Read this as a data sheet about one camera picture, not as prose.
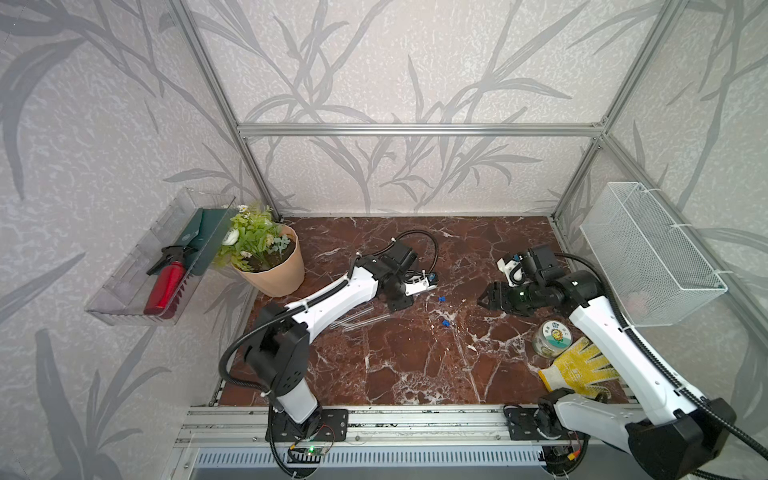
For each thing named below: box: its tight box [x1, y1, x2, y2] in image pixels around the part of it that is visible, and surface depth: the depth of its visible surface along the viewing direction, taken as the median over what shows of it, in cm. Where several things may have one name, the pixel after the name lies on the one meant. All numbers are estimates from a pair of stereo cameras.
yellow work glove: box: [538, 337, 616, 397], surface depth 82 cm
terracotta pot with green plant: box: [216, 203, 305, 298], surface depth 86 cm
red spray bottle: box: [144, 245, 191, 319], surface depth 62 cm
